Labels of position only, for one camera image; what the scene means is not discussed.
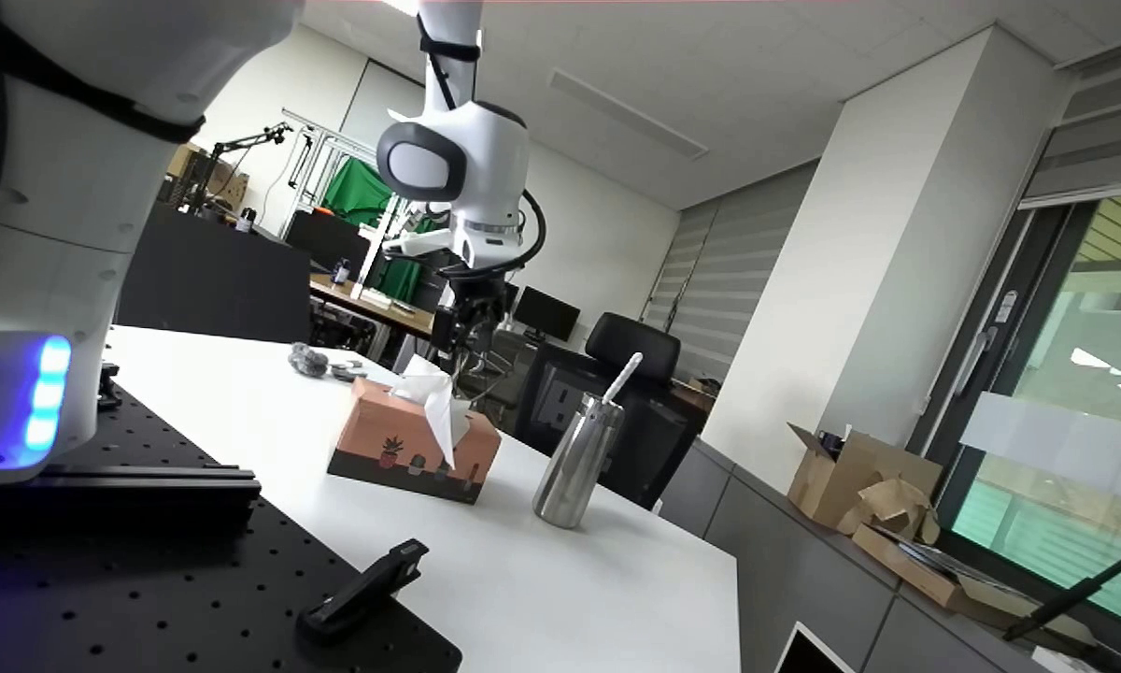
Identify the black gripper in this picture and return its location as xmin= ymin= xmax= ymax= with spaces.
xmin=429 ymin=256 xmax=517 ymax=379

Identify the white tissue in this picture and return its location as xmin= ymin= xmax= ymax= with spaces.
xmin=390 ymin=353 xmax=479 ymax=474

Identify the orange tissue box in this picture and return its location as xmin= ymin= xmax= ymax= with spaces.
xmin=327 ymin=379 xmax=504 ymax=509

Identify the open cardboard box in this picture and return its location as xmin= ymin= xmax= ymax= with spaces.
xmin=784 ymin=424 xmax=951 ymax=547

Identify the wide black computer monitor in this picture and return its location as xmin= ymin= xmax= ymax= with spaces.
xmin=512 ymin=284 xmax=583 ymax=345

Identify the wooden desk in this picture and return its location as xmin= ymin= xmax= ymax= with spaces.
xmin=306 ymin=272 xmax=445 ymax=353

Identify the grey object on table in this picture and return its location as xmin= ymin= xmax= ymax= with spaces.
xmin=287 ymin=339 xmax=374 ymax=384

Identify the white straw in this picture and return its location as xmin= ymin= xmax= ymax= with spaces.
xmin=598 ymin=348 xmax=652 ymax=410

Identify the steel tumbler cup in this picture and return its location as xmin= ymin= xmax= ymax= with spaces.
xmin=531 ymin=394 xmax=627 ymax=535

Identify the black office chair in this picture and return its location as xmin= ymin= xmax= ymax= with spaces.
xmin=581 ymin=309 xmax=686 ymax=394

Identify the large black monitor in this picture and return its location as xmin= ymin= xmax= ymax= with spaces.
xmin=283 ymin=206 xmax=374 ymax=284

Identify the green cloth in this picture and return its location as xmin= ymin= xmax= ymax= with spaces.
xmin=323 ymin=155 xmax=450 ymax=302

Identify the grey roller blind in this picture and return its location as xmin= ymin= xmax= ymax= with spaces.
xmin=639 ymin=162 xmax=823 ymax=390

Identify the black partition panel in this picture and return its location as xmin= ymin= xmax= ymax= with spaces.
xmin=113 ymin=197 xmax=319 ymax=348

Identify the brown boxes stack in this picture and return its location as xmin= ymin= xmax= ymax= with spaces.
xmin=165 ymin=142 xmax=253 ymax=218

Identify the grey cabinet counter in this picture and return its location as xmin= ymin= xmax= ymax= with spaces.
xmin=656 ymin=439 xmax=1055 ymax=673

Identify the black perforated breadboard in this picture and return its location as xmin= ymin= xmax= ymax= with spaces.
xmin=0 ymin=379 xmax=466 ymax=673

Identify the white framed board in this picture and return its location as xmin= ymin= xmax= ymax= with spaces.
xmin=771 ymin=621 xmax=860 ymax=673

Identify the flat cardboard piece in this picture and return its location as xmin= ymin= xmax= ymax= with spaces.
xmin=847 ymin=519 xmax=1027 ymax=627

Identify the black tripod leg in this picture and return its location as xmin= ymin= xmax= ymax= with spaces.
xmin=1003 ymin=519 xmax=1121 ymax=646

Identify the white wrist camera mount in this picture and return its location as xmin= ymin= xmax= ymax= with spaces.
xmin=383 ymin=229 xmax=455 ymax=264

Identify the white metal rack frame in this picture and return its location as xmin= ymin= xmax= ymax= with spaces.
xmin=258 ymin=104 xmax=414 ymax=302

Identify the black mounting rail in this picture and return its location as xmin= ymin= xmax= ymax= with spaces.
xmin=0 ymin=461 xmax=266 ymax=547

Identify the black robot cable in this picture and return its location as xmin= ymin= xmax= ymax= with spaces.
xmin=0 ymin=0 xmax=205 ymax=307

